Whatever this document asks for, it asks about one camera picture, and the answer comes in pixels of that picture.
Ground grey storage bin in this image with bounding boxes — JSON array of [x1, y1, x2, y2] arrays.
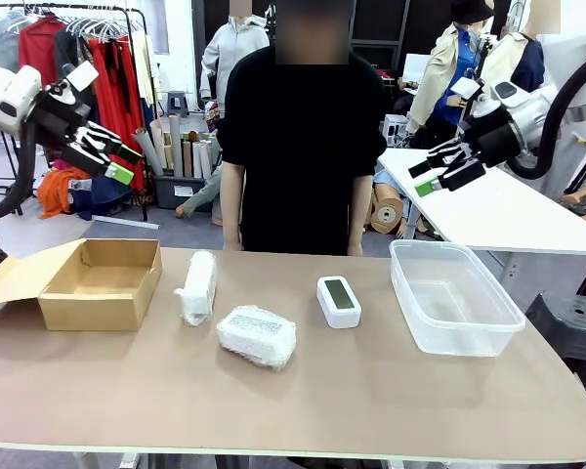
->
[[151, 173, 214, 212]]

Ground person's right forearm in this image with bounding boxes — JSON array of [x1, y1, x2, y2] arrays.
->
[[222, 163, 245, 252]]

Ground cream hanging garment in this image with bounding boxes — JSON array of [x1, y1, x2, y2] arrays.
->
[[132, 33, 156, 107]]

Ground orange cloth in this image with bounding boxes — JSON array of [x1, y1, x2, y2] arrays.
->
[[37, 168, 92, 220]]

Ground person's left forearm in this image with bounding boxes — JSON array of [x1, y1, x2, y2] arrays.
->
[[346, 173, 375, 257]]

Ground dark blue cloth pile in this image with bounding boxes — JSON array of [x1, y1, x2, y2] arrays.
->
[[70, 178, 134, 222]]

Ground dark plastic stool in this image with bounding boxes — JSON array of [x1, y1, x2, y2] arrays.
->
[[524, 292, 586, 387]]

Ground tall grey paper roll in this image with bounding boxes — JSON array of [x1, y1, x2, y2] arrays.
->
[[169, 114, 185, 180]]

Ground open brown cardboard box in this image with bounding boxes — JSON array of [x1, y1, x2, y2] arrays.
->
[[0, 237, 163, 332]]

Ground person in black shirt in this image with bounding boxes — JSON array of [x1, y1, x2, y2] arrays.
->
[[221, 0, 390, 257]]

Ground long red dress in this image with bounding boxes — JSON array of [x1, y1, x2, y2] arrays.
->
[[87, 37, 147, 192]]

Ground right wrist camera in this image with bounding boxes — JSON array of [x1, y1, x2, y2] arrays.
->
[[448, 75, 497, 118]]

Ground red shirt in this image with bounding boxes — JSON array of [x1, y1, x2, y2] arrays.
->
[[18, 17, 63, 87]]

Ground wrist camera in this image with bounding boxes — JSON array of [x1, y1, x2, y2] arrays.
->
[[43, 61, 101, 107], [448, 75, 497, 118]]

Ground bubble-wrapped clock with label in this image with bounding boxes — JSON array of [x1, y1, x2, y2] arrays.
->
[[216, 305, 298, 372]]

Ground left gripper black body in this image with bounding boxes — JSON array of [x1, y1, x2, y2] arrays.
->
[[31, 91, 113, 178]]

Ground mannequin in grey hoodie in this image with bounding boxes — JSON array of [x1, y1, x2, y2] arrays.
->
[[198, 0, 271, 104]]

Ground black hanging garment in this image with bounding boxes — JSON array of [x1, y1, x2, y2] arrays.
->
[[53, 28, 92, 99]]

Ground light grey garment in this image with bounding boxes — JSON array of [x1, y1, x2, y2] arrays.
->
[[0, 12, 25, 74]]

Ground beige paper roll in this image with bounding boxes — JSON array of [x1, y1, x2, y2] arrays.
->
[[149, 119, 170, 172]]

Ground mannequin in cream vest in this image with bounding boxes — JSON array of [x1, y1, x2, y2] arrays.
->
[[481, 0, 548, 94]]

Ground lying mannequin in green clothes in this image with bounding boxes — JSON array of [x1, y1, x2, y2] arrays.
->
[[175, 163, 226, 229]]

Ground unwrapped white digital clock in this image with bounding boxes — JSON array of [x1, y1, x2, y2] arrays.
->
[[315, 275, 362, 329]]

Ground cardboard spool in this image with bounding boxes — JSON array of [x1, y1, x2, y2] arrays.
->
[[370, 194, 406, 235]]

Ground leaning grey paper roll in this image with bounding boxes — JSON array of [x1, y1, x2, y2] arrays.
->
[[131, 126, 165, 177]]

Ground mannequin in beige coat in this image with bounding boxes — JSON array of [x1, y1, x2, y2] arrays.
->
[[405, 0, 494, 138]]

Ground arm black hose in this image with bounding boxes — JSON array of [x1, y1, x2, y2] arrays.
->
[[0, 119, 38, 224], [505, 51, 586, 181]]

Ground left arm black hose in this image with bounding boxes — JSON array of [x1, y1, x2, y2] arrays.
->
[[0, 119, 38, 224]]

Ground right arm black hose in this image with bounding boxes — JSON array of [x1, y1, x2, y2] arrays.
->
[[505, 51, 586, 181]]

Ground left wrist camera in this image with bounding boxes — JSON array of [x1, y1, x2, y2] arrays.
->
[[43, 61, 101, 107]]

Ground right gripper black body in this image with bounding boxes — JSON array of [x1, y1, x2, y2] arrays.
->
[[460, 113, 524, 169]]

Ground white work table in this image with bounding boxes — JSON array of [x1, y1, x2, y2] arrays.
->
[[376, 146, 586, 289]]

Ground plain bubble-wrapped clock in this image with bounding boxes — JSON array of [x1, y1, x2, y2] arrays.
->
[[174, 249, 219, 327]]

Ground small grey step stool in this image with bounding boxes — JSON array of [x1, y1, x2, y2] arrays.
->
[[167, 90, 189, 118]]

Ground white floor strip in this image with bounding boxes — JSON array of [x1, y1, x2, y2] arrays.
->
[[91, 214, 160, 230]]

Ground white storage crate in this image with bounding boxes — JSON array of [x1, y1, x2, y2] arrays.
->
[[383, 114, 410, 148]]

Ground seated bare mannequin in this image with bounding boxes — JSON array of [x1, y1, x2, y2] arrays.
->
[[559, 178, 586, 226]]

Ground mannequin in light blue dress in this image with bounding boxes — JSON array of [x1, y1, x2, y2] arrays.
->
[[372, 165, 439, 240]]

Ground clear plastic container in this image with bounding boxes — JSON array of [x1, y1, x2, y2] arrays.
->
[[388, 238, 526, 358]]

